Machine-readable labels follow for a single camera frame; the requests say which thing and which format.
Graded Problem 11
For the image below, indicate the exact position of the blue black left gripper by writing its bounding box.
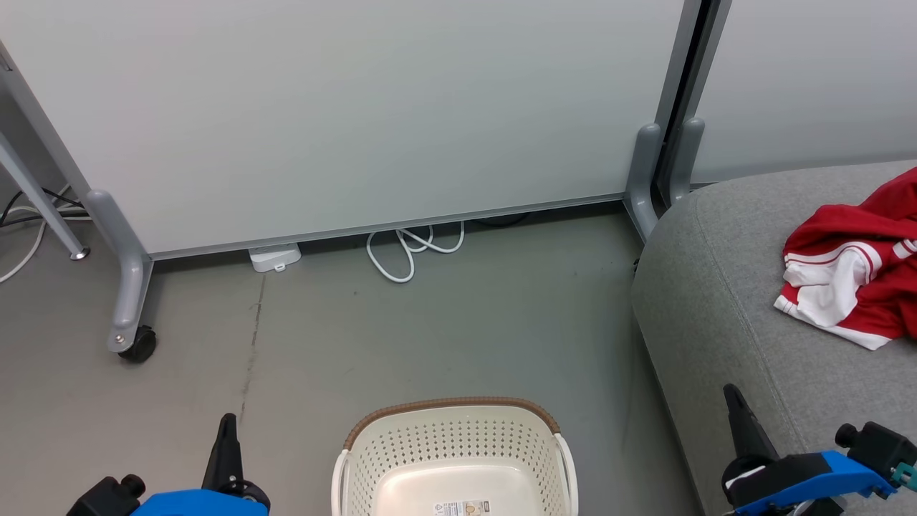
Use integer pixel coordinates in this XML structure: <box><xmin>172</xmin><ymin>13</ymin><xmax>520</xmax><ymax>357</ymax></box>
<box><xmin>131</xmin><ymin>413</ymin><xmax>272</xmax><ymax>516</ymax></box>

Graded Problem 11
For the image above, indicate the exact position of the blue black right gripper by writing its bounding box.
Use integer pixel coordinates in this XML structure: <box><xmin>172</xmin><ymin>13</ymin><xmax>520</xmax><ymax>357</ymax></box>
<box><xmin>721</xmin><ymin>383</ymin><xmax>898</xmax><ymax>516</ymax></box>

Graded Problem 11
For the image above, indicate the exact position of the red white garment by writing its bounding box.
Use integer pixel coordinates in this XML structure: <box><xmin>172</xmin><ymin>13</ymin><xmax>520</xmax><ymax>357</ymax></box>
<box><xmin>773</xmin><ymin>166</ymin><xmax>917</xmax><ymax>351</ymax></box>

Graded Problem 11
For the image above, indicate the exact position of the white perforated laundry basket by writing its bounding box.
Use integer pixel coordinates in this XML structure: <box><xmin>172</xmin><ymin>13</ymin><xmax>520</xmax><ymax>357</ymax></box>
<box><xmin>331</xmin><ymin>397</ymin><xmax>579</xmax><ymax>516</ymax></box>

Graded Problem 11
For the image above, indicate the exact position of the grey fabric sofa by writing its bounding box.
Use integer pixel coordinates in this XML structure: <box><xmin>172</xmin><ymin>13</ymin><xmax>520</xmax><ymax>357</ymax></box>
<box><xmin>631</xmin><ymin>159</ymin><xmax>917</xmax><ymax>516</ymax></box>

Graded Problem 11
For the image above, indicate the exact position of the black caster wheel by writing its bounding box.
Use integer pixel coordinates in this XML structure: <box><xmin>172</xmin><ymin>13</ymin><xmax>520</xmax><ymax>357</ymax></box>
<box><xmin>117</xmin><ymin>325</ymin><xmax>158</xmax><ymax>363</ymax></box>

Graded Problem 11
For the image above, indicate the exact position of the white power adapter box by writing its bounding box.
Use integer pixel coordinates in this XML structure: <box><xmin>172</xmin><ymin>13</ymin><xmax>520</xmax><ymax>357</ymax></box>
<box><xmin>248</xmin><ymin>243</ymin><xmax>302</xmax><ymax>274</ymax></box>

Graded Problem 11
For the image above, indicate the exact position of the grey partition foot with caster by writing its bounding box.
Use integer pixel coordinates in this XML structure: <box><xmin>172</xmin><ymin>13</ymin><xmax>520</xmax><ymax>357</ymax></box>
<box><xmin>85</xmin><ymin>189</ymin><xmax>155</xmax><ymax>353</ymax></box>

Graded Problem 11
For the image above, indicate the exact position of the grey slanted table leg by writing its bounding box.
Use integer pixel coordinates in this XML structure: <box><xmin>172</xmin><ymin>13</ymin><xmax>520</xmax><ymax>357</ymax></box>
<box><xmin>0</xmin><ymin>133</ymin><xmax>91</xmax><ymax>261</ymax></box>

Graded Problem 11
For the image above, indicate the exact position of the large white partition panel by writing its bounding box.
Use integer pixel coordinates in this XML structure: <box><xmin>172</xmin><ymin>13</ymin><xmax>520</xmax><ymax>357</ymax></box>
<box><xmin>0</xmin><ymin>0</ymin><xmax>735</xmax><ymax>260</ymax></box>

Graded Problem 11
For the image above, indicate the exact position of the looped white cable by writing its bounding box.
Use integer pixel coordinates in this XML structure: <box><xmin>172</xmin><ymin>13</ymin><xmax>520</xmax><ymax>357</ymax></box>
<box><xmin>366</xmin><ymin>221</ymin><xmax>466</xmax><ymax>284</ymax></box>

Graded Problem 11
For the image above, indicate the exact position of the white floor cable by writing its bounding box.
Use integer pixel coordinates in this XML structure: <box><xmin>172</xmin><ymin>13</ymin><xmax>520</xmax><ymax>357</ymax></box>
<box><xmin>0</xmin><ymin>185</ymin><xmax>92</xmax><ymax>285</ymax></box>

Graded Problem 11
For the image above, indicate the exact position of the black floor cable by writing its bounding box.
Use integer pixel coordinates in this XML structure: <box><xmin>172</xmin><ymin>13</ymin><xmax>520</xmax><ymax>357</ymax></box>
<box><xmin>0</xmin><ymin>188</ymin><xmax>87</xmax><ymax>229</ymax></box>

